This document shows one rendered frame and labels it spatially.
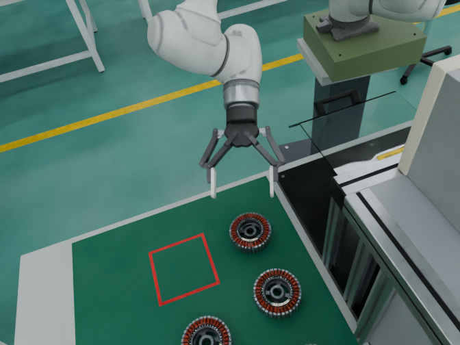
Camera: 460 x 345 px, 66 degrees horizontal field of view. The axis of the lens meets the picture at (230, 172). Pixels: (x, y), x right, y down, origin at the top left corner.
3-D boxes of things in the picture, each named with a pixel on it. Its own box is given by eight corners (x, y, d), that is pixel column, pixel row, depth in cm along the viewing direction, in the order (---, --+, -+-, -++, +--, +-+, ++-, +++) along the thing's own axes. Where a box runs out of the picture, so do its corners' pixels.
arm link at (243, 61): (244, 98, 95) (202, 86, 87) (243, 46, 98) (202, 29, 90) (272, 85, 87) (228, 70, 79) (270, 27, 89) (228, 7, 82)
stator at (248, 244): (231, 218, 102) (230, 211, 99) (271, 218, 101) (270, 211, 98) (229, 254, 95) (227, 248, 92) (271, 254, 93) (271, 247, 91)
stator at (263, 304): (250, 279, 90) (248, 272, 87) (294, 270, 90) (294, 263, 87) (259, 324, 82) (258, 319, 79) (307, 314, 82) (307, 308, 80)
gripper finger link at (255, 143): (244, 137, 87) (248, 133, 87) (275, 170, 85) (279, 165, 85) (241, 133, 83) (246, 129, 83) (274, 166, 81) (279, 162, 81)
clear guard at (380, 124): (288, 126, 87) (288, 107, 82) (376, 98, 90) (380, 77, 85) (363, 235, 66) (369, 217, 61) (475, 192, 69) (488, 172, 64)
